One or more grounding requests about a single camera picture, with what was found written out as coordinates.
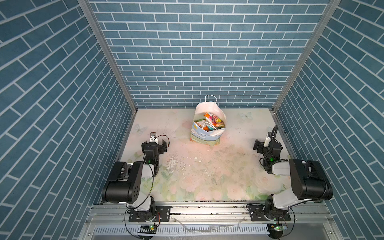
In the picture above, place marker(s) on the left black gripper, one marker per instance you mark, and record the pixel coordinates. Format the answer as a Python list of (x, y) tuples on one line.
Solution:
[(151, 146)]

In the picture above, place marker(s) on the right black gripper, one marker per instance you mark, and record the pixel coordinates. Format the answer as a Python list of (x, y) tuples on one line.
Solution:
[(259, 145)]

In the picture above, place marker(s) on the pastel printed paper bag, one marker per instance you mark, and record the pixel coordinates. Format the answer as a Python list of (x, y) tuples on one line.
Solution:
[(200, 136)]

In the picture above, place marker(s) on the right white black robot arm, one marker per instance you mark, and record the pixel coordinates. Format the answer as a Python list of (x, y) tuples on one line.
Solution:
[(309, 183)]

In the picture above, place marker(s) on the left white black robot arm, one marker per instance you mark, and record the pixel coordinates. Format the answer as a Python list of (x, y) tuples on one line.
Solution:
[(132, 184)]

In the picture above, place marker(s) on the orange white snack packet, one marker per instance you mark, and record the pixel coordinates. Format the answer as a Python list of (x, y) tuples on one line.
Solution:
[(205, 125)]

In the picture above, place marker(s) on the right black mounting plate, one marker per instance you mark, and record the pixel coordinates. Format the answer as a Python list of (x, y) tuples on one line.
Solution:
[(262, 213)]

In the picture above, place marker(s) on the black mounting plate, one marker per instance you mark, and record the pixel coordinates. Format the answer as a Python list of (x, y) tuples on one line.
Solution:
[(161, 212), (262, 213)]

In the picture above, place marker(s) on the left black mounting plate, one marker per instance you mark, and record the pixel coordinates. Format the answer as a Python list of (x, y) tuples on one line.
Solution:
[(161, 212)]

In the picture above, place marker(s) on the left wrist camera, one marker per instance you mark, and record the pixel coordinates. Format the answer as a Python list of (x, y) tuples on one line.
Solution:
[(153, 137)]

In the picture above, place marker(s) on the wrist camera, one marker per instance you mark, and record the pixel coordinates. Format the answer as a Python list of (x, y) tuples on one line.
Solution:
[(267, 141), (153, 137)]

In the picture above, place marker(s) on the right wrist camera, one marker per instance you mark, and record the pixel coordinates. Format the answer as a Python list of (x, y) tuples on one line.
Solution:
[(267, 141)]

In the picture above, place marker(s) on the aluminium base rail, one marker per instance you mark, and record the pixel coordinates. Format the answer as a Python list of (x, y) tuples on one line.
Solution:
[(311, 221)]

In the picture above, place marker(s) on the white slotted cable duct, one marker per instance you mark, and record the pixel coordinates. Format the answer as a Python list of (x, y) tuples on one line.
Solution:
[(179, 230)]

